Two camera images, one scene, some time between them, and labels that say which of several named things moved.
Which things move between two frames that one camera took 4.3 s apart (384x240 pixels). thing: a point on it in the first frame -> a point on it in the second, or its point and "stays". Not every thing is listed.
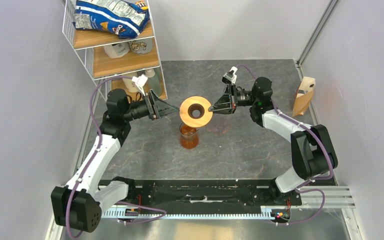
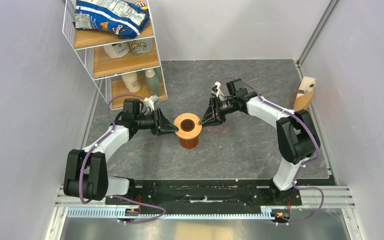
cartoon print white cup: x=143 y=46 stays
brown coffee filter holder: x=304 y=95 stays
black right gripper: x=227 y=102 -> x=213 y=107
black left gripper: x=153 y=104 -> x=162 y=126
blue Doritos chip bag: x=125 y=19 stays
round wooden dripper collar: x=193 y=122 -> x=189 y=135
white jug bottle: x=117 y=50 stays
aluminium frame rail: x=324 y=17 stays
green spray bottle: x=154 y=76 stays
